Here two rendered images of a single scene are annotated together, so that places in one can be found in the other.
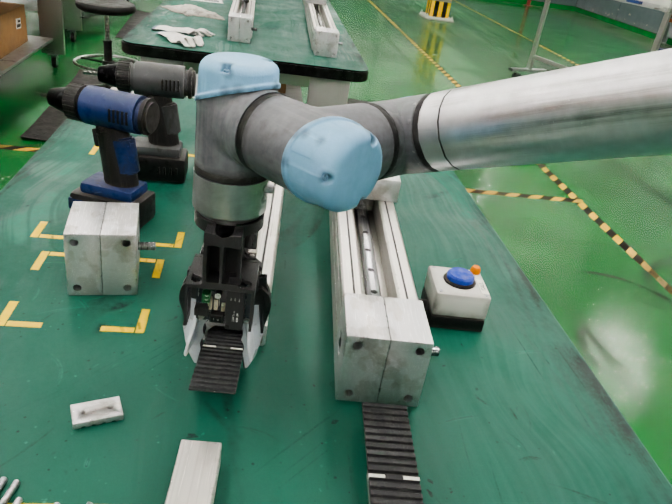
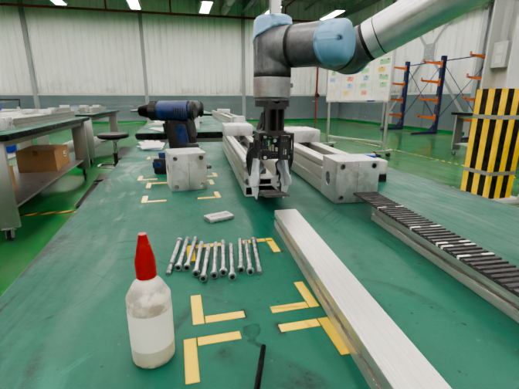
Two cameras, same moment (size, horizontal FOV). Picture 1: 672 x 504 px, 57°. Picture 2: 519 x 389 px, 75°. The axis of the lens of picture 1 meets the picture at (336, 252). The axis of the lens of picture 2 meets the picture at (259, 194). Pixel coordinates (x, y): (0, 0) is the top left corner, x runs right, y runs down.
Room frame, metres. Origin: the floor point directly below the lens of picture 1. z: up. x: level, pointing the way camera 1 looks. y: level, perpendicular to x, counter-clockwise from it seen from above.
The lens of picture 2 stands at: (-0.13, 0.19, 1.00)
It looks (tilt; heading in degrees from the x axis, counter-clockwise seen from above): 16 degrees down; 356
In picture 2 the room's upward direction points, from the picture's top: straight up
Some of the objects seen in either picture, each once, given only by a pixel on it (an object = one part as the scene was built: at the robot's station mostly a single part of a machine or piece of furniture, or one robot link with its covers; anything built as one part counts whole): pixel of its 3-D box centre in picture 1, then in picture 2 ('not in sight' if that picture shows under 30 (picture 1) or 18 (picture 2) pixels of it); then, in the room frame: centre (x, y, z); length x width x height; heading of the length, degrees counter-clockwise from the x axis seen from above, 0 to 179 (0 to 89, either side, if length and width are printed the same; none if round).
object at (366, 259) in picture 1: (358, 202); (296, 151); (1.06, -0.03, 0.82); 0.80 x 0.10 x 0.09; 6
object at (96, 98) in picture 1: (95, 153); (164, 137); (0.93, 0.41, 0.89); 0.20 x 0.08 x 0.22; 82
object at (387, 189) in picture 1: (363, 178); (297, 137); (1.06, -0.03, 0.87); 0.16 x 0.11 x 0.07; 6
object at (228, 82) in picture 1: (238, 117); (273, 47); (0.57, 0.11, 1.10); 0.09 x 0.08 x 0.11; 51
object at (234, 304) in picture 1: (225, 264); (272, 130); (0.57, 0.11, 0.94); 0.09 x 0.08 x 0.12; 6
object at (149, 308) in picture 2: not in sight; (148, 297); (0.13, 0.27, 0.84); 0.04 x 0.04 x 0.12
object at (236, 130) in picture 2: not in sight; (236, 132); (1.29, 0.19, 0.87); 0.16 x 0.11 x 0.07; 6
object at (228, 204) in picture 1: (233, 192); (273, 89); (0.58, 0.11, 1.02); 0.08 x 0.08 x 0.05
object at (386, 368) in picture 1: (389, 349); (354, 177); (0.62, -0.08, 0.83); 0.12 x 0.09 x 0.10; 96
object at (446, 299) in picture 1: (449, 296); (364, 168); (0.79, -0.18, 0.81); 0.10 x 0.08 x 0.06; 96
